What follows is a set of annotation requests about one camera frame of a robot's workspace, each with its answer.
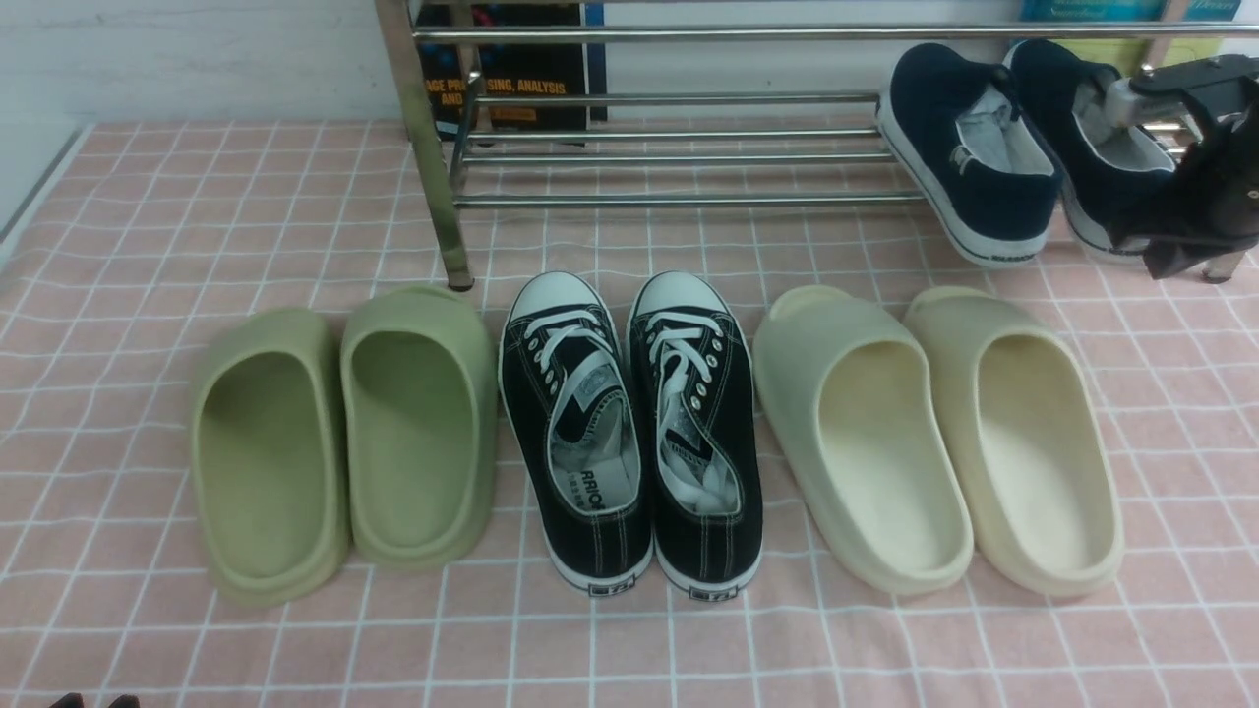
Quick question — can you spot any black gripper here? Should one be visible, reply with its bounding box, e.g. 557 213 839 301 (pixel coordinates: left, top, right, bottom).
1107 54 1258 281

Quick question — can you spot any navy slip-on shoe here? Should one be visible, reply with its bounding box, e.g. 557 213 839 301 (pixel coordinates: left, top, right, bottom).
875 43 1064 268
1003 37 1176 265

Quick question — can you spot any silver metal shoe rack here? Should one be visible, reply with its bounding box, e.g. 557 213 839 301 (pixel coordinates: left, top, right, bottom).
375 1 1256 292

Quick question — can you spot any teal and yellow book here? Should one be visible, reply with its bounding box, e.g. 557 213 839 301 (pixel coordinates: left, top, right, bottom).
1019 1 1241 76

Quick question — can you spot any right cream foam slipper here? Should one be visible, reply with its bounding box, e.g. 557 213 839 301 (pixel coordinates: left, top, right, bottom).
903 286 1126 598

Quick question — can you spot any cream foam slipper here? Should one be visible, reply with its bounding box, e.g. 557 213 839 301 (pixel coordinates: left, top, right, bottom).
752 285 974 595
903 286 1126 598

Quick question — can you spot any left cream foam slipper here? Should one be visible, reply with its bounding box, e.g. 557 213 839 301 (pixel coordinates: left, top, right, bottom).
752 285 974 595

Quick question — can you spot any right black canvas sneaker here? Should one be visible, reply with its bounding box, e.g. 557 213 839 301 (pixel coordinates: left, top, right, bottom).
624 270 763 602

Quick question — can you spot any black canvas sneaker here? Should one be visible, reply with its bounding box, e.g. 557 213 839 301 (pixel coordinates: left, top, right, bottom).
624 270 763 602
499 270 655 598

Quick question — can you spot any left black canvas sneaker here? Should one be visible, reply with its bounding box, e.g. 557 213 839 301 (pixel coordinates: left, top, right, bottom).
499 270 655 598

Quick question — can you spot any black book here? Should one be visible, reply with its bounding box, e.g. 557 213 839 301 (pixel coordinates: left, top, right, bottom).
409 1 608 141

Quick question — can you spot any right green foam slipper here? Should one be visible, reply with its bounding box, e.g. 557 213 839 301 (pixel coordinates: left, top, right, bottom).
340 285 499 568

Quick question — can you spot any green foam slipper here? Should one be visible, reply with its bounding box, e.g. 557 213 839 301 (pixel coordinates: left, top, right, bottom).
340 285 499 568
186 307 351 608

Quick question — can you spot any left green foam slipper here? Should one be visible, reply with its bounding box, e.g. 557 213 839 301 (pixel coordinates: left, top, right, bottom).
186 307 351 608

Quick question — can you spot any pink checkered tablecloth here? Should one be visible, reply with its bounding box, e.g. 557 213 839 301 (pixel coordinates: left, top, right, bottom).
1 122 1256 707

